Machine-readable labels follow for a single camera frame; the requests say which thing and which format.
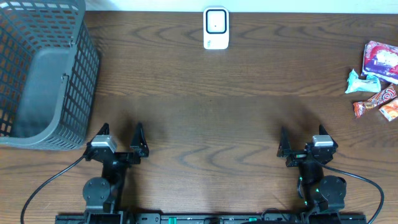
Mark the orange tissue pack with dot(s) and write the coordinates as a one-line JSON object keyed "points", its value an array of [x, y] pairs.
{"points": [[390, 110]]}

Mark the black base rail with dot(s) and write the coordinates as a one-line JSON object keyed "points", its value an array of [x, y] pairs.
{"points": [[155, 218]]}

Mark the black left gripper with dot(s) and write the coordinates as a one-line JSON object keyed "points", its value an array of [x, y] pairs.
{"points": [[121, 156]]}

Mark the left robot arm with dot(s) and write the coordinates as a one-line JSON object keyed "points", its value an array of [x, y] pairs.
{"points": [[103, 194]]}

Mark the teal snack wrapper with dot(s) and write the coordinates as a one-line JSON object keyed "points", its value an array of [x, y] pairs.
{"points": [[369, 84]]}

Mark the dark grey plastic basket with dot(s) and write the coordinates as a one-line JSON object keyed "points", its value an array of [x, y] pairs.
{"points": [[49, 69]]}

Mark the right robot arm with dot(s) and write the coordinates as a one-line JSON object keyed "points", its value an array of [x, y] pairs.
{"points": [[322, 194]]}

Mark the red Top chocolate bar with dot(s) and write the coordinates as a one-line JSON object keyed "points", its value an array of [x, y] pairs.
{"points": [[378, 99]]}

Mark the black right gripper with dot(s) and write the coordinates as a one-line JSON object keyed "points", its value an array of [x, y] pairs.
{"points": [[297, 156]]}

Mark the red purple noodle packet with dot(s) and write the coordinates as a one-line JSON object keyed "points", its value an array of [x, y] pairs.
{"points": [[380, 60]]}

